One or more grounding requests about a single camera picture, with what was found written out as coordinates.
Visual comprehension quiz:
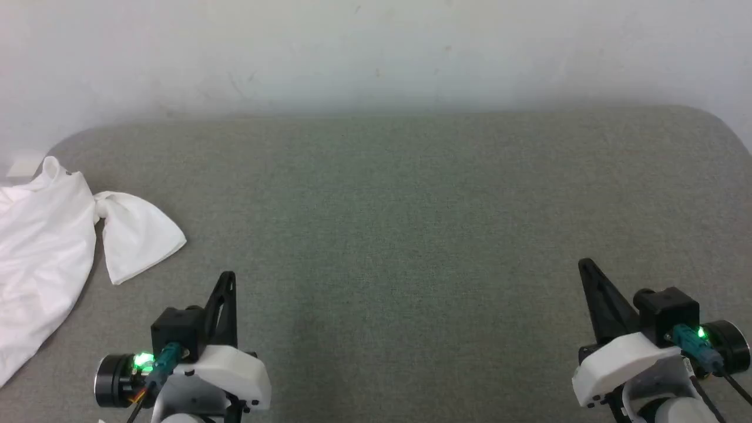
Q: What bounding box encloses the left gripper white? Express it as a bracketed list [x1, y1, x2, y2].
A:
[94, 271, 273, 423]

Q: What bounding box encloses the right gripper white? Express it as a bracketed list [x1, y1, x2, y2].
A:
[572, 258, 751, 423]

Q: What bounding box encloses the white shirt with stitched seams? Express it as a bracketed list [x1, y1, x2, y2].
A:
[0, 156, 187, 388]

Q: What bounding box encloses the grey fabric sofa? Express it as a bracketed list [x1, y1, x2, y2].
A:
[0, 105, 752, 423]

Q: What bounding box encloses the right black cable teal plug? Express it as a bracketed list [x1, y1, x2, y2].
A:
[669, 324, 752, 407]

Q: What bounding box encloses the white wall box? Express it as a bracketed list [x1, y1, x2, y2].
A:
[5, 149, 49, 180]

